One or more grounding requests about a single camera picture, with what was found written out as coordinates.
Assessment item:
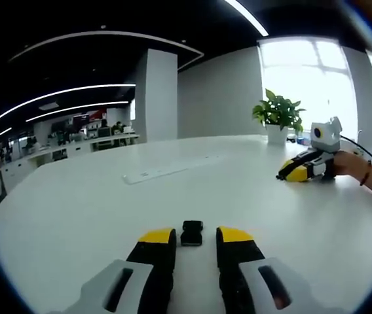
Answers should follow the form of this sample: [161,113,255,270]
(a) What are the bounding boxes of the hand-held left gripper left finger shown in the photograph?
[74,226,177,314]

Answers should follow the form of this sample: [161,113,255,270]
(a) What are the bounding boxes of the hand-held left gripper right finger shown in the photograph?
[215,226,310,314]

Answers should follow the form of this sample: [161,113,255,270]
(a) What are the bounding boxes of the person's right hand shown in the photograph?
[333,152,369,183]

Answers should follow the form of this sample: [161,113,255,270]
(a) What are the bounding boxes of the potted green plant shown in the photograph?
[252,88,307,145]

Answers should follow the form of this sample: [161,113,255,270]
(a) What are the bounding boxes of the long white office counter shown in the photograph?
[1,133,140,184]

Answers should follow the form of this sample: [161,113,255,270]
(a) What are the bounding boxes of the curved ceiling light strip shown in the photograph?
[223,0,269,37]

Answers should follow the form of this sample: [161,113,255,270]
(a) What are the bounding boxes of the white square pillar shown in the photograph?
[133,48,179,143]

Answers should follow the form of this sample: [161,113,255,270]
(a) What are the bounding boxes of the linear ceiling light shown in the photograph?
[0,84,137,118]
[25,100,131,122]

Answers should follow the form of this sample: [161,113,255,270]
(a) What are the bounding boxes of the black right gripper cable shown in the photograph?
[338,133,372,184]

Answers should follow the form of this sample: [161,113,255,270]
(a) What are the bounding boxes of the red bead bracelet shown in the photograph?
[359,160,372,186]

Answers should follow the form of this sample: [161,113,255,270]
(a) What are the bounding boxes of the white desk cable cover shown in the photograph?
[122,155,221,186]

